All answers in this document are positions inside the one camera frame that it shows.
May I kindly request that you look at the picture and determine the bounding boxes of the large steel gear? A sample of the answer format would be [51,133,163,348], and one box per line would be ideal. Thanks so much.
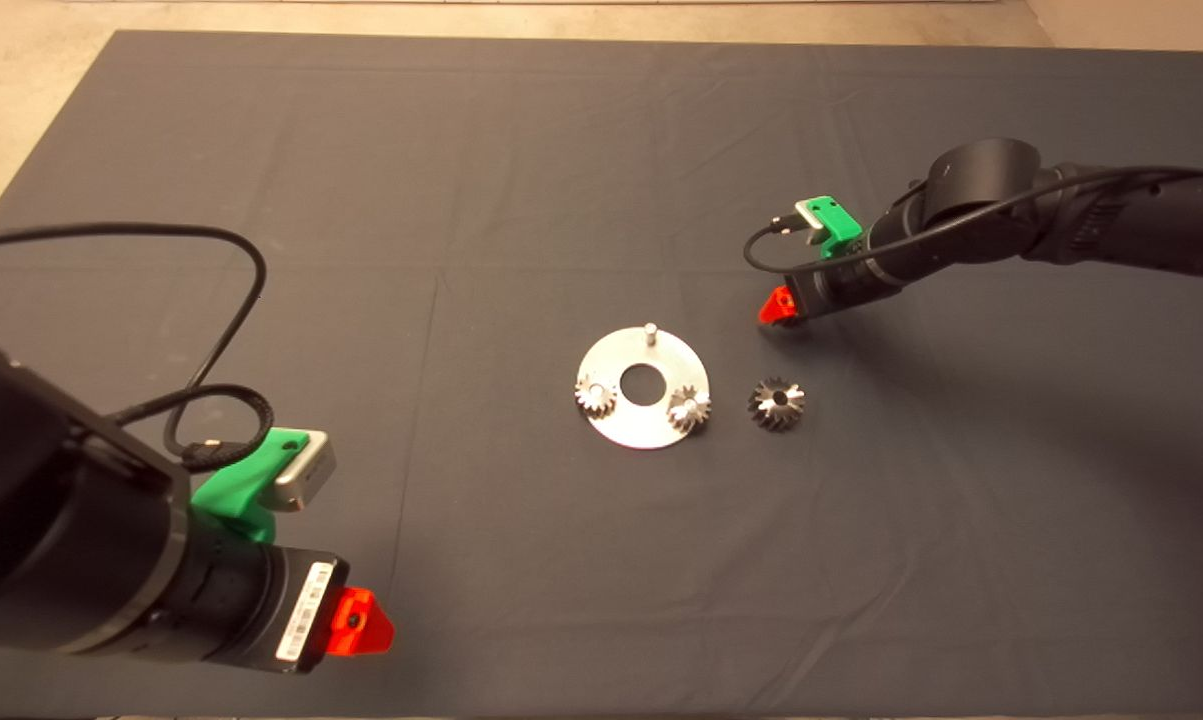
[748,377,807,433]

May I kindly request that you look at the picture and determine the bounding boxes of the green left camera mount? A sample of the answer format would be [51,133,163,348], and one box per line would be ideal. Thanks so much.
[191,426,310,541]

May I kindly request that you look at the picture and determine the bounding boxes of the black camera cable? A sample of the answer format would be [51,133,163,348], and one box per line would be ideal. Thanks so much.
[744,165,1203,381]
[0,221,276,471]

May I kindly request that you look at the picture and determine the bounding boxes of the round metal plate with hole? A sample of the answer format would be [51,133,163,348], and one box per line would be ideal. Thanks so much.
[575,322,710,450]

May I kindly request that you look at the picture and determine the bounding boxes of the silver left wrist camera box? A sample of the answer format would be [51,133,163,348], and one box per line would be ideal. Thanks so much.
[266,430,337,511]

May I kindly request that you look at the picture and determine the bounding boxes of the dark grey table cloth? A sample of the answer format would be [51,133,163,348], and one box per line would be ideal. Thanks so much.
[0,30,1203,719]

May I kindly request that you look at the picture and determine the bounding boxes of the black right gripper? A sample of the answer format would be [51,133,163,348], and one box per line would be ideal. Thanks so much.
[758,256,902,327]

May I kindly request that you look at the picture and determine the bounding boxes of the black left camera cable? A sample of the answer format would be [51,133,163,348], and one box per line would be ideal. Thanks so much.
[0,221,276,471]

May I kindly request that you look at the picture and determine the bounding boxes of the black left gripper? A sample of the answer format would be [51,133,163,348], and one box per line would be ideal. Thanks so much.
[171,535,397,671]

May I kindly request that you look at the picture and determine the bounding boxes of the small steel gear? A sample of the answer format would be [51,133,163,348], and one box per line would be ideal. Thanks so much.
[575,376,619,419]
[667,387,712,433]

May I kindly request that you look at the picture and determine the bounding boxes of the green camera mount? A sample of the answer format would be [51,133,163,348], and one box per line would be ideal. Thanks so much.
[191,426,310,541]
[801,198,863,259]

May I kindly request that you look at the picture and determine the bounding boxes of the black right camera cable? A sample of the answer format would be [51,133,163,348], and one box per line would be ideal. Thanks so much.
[744,165,1203,381]

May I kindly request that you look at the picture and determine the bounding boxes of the green right camera mount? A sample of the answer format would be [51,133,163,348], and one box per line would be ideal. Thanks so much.
[801,198,863,259]

